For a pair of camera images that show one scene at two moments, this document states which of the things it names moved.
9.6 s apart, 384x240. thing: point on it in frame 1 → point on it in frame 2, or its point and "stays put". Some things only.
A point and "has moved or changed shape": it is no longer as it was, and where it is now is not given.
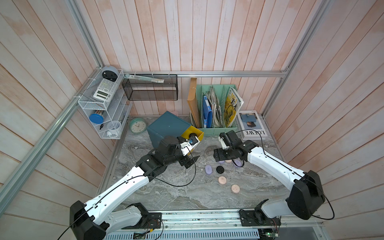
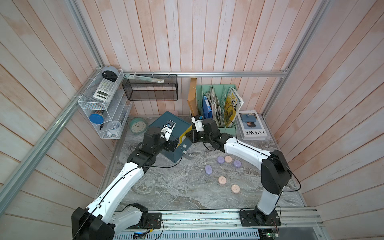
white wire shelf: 106,101 stays put
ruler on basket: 134,77 stays put
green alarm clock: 138,125 stays put
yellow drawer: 191,129 has moved or changed shape
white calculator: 105,90 stays put
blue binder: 207,113 stays put
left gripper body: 184,160 → 167,145
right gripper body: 223,154 → 198,137
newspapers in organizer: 218,119 stays put
